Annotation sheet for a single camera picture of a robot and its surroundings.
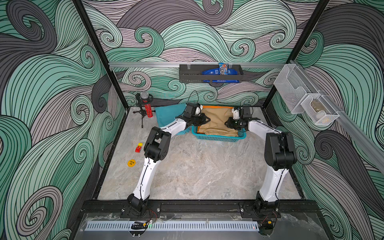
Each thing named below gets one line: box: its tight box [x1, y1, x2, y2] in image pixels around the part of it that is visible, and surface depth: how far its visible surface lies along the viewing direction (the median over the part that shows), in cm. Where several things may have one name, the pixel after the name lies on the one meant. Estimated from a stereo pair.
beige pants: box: [198, 107, 239, 137], surface depth 100 cm
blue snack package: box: [201, 63, 238, 76], surface depth 94 cm
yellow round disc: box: [127, 159, 137, 168], surface depth 92 cm
